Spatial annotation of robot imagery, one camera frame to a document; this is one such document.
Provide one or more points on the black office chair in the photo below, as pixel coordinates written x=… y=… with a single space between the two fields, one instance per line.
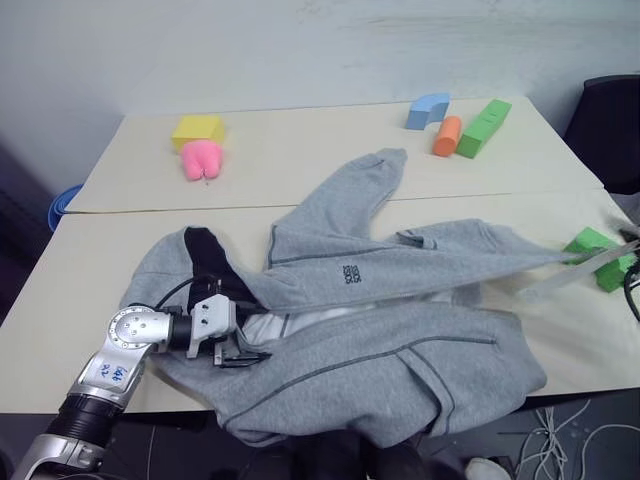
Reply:
x=607 y=135

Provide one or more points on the gray zip hooded jacket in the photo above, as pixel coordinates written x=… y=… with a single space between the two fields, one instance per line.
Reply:
x=360 y=320

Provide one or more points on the yellow foam cube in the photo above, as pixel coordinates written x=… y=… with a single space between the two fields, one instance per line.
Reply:
x=197 y=131

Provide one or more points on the orange foam cylinder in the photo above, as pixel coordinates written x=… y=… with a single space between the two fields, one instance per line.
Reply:
x=447 y=136

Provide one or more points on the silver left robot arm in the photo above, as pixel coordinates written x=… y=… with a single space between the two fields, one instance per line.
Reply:
x=131 y=326

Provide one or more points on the green foam bridge block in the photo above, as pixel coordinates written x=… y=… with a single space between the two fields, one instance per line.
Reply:
x=587 y=240

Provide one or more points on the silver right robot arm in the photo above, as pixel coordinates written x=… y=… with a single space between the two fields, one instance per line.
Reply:
x=575 y=272

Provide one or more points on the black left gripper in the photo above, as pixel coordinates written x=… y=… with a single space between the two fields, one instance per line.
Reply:
x=240 y=325

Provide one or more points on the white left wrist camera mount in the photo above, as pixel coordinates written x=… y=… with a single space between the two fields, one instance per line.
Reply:
x=212 y=320

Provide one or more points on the white rounded object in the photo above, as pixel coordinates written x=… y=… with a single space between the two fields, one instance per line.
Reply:
x=486 y=470

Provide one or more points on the blue round container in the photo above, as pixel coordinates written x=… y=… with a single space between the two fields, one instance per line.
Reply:
x=60 y=206

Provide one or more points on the blue curved foam block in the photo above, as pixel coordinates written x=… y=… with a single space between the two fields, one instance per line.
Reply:
x=426 y=111

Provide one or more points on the pink plush toy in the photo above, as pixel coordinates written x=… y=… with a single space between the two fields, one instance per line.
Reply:
x=201 y=160

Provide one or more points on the long green foam block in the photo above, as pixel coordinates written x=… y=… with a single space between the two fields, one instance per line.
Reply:
x=482 y=129

